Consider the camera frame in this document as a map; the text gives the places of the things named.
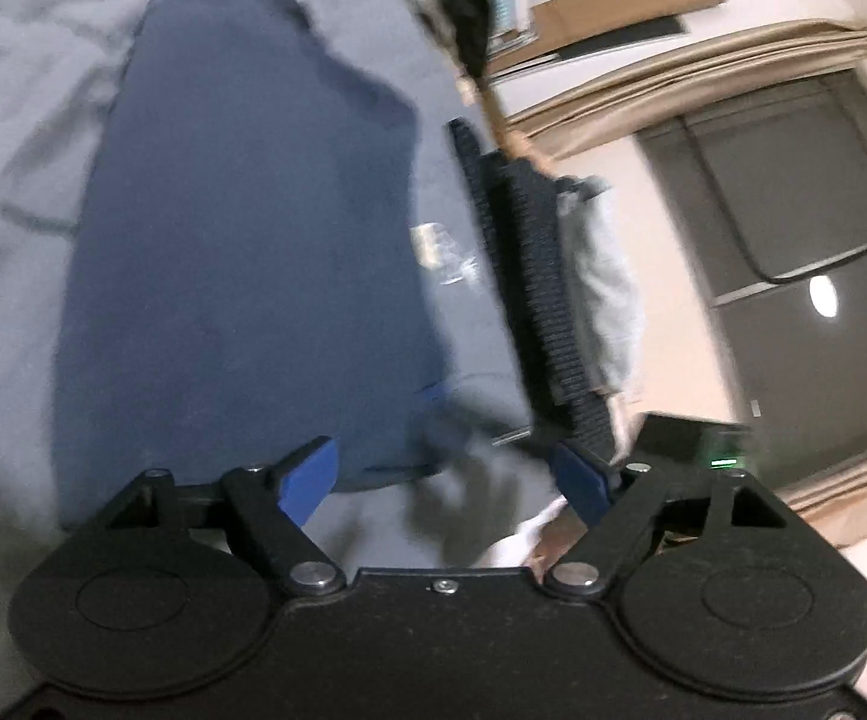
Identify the dotted navy pillow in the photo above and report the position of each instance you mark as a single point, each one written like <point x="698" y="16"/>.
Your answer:
<point x="531" y="277"/>

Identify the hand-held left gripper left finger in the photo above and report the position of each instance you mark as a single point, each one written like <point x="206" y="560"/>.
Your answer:
<point x="312" y="478"/>

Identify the black board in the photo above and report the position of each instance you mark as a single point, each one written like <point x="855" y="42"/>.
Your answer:
<point x="628" y="37"/>

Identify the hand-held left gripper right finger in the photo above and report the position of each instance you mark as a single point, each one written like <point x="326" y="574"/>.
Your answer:
<point x="583" y="484"/>

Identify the dark window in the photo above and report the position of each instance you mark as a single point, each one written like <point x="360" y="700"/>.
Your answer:
<point x="801" y="240"/>

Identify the grey printed quilt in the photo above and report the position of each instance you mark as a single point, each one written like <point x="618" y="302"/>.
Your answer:
<point x="21" y="127"/>

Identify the cardboard roll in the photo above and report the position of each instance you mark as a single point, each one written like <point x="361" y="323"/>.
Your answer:
<point x="628" y="4"/>

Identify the light grey cloth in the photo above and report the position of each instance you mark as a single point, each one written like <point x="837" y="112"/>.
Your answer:
<point x="602" y="292"/>

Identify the navy printed T-shirt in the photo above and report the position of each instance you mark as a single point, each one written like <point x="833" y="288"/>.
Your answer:
<point x="253" y="240"/>

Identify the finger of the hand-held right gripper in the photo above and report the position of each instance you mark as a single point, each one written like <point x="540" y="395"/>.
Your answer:
<point x="478" y="420"/>

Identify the beige curtain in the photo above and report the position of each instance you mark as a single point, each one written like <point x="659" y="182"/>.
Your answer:
<point x="861" y="487"/>
<point x="703" y="71"/>

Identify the wooden bed frame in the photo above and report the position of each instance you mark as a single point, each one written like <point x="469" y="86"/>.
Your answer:
<point x="512" y="139"/>

